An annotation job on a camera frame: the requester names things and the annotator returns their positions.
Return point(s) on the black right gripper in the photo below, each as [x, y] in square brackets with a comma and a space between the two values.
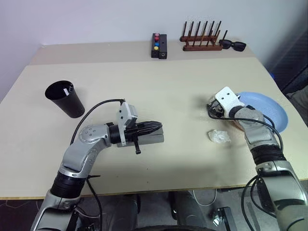
[219, 111]

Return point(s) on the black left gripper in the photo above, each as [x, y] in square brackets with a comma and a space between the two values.
[133, 132]

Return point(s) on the grey glasses case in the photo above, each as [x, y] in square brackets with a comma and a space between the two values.
[151, 140]

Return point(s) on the light blue plate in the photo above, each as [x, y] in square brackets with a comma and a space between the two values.
[264, 106]

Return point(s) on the white marker with black cap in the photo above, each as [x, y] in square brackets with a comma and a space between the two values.
[66, 92]

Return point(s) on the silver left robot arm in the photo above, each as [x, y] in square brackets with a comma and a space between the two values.
[81, 149]

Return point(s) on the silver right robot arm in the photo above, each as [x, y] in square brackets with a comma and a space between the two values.
[260, 134]

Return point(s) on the large crumpled white paper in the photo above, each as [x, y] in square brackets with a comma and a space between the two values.
[219, 136]

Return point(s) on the dark wooden peg rack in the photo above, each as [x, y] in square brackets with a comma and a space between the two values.
[202, 47]

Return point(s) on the black sunglasses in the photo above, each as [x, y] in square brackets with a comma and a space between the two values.
[238, 46]

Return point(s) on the black box with coloured buttons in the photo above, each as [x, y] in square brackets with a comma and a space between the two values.
[155, 51]

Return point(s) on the plain black rectangular box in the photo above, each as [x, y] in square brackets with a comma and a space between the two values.
[163, 47]

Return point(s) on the black plastic cup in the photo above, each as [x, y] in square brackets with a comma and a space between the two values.
[69, 107]

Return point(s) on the dark rounded shape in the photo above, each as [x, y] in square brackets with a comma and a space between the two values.
[187, 209]
[125, 211]

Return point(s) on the grey fabric seat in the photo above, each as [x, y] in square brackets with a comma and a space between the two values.
[299, 103]

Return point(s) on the dark woven panel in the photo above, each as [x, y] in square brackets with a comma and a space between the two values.
[288, 55]

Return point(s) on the black metal stand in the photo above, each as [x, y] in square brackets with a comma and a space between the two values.
[226, 217]

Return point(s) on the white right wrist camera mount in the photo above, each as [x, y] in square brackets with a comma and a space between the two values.
[228, 99]

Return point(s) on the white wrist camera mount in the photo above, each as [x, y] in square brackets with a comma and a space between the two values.
[124, 115]
[228, 99]

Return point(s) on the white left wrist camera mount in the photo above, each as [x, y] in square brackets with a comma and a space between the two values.
[124, 115]

